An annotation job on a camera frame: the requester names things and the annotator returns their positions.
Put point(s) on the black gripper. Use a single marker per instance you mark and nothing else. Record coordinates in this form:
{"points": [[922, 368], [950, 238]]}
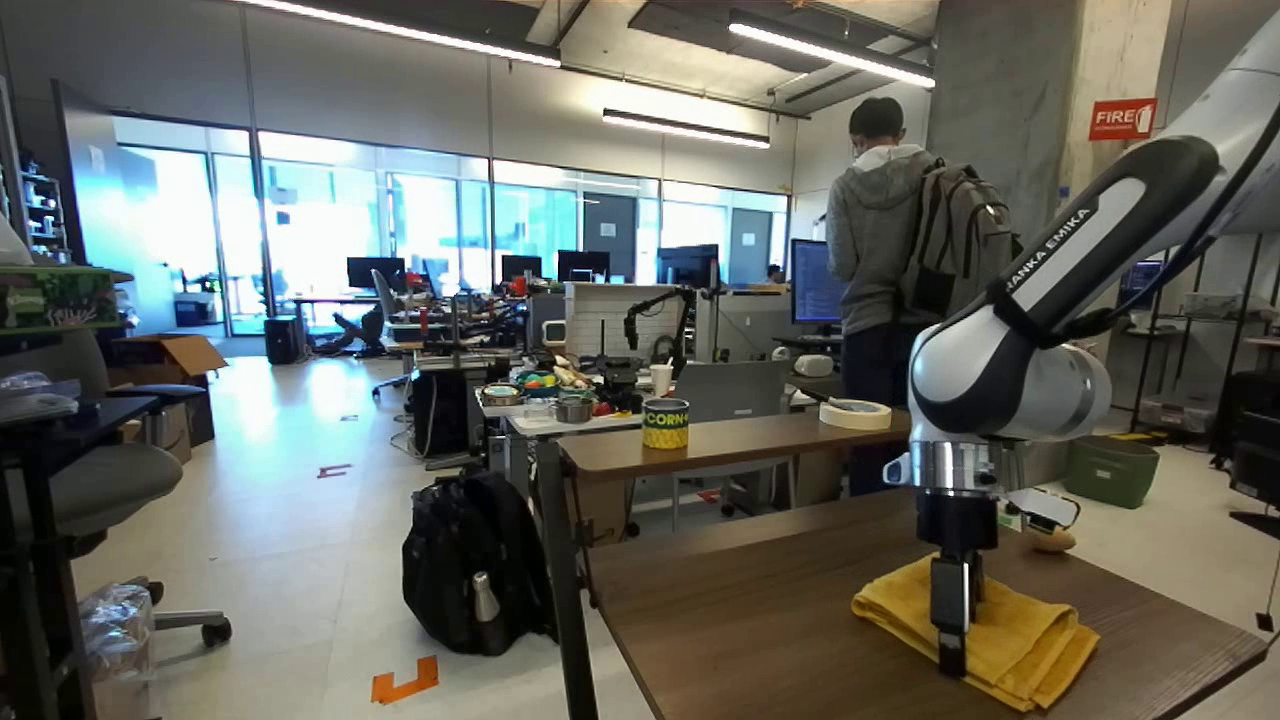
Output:
{"points": [[957, 522]]}

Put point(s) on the yellow towel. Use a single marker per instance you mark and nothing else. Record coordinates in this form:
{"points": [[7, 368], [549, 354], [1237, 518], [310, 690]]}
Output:
{"points": [[1025, 641]]}

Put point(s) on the black background robot arm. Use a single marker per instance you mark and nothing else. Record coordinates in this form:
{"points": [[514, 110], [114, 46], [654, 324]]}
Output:
{"points": [[642, 311]]}

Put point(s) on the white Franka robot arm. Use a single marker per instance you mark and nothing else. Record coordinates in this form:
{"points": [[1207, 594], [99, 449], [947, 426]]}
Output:
{"points": [[1012, 362]]}

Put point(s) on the white tape roll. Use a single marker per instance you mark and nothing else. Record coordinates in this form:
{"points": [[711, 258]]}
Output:
{"points": [[855, 412]]}

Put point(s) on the green bin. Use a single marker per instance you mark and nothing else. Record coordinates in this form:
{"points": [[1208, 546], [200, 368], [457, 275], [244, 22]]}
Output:
{"points": [[1127, 472]]}

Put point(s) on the long wooden desk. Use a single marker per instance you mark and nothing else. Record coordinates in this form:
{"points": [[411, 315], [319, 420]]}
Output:
{"points": [[721, 441]]}

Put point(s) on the grey panel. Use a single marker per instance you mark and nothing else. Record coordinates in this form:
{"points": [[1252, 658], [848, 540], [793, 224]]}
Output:
{"points": [[735, 388]]}

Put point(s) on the yellow green tub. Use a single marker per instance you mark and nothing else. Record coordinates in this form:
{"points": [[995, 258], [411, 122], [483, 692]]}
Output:
{"points": [[666, 426]]}

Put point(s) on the black equipment case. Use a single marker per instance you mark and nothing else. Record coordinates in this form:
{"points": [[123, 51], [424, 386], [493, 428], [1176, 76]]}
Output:
{"points": [[1252, 426]]}

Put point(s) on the monitor with blue screen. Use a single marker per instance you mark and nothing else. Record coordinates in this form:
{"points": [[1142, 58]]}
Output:
{"points": [[814, 282]]}

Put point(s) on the grey worn backpack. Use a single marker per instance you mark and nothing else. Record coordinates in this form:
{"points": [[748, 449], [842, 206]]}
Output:
{"points": [[962, 240]]}

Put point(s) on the person in grey hoodie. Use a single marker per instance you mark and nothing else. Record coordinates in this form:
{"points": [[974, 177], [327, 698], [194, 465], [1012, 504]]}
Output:
{"points": [[872, 224]]}

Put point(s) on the metal shelf rack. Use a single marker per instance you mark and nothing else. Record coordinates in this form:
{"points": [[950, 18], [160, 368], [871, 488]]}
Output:
{"points": [[1207, 311]]}

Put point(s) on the small grey pot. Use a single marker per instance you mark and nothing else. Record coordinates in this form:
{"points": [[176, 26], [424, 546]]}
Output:
{"points": [[572, 405]]}

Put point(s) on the black monitor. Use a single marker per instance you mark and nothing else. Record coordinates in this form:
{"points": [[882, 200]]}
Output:
{"points": [[582, 266], [684, 266], [375, 275], [520, 266]]}

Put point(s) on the white desk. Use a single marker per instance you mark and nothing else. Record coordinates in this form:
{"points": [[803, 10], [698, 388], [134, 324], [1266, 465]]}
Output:
{"points": [[560, 426]]}

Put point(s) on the light grey desk partition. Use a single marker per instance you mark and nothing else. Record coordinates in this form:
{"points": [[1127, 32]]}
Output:
{"points": [[600, 323]]}

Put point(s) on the large black backpack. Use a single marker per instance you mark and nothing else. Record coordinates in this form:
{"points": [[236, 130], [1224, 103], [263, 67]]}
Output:
{"points": [[475, 561]]}

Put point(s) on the ceiling light strip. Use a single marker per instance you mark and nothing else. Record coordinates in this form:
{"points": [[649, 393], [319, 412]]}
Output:
{"points": [[684, 130], [827, 53], [400, 29]]}

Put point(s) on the black trash bin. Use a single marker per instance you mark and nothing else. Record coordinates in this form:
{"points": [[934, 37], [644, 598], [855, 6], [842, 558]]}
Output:
{"points": [[281, 340]]}

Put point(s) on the open cardboard box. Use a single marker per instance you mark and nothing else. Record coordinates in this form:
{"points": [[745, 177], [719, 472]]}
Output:
{"points": [[182, 356]]}

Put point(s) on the clear plastic bottle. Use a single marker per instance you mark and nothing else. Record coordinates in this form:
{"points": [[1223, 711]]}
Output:
{"points": [[117, 645]]}

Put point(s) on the grey swivel chair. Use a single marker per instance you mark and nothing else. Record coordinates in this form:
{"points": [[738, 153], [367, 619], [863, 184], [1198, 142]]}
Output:
{"points": [[100, 485]]}

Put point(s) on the green crate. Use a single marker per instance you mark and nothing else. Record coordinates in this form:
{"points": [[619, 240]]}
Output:
{"points": [[52, 299]]}

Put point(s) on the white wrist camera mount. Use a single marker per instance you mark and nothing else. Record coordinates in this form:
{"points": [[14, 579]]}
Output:
{"points": [[1040, 504]]}

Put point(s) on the red wall sign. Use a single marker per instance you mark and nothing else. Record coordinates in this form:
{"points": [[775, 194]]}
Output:
{"points": [[1122, 119]]}

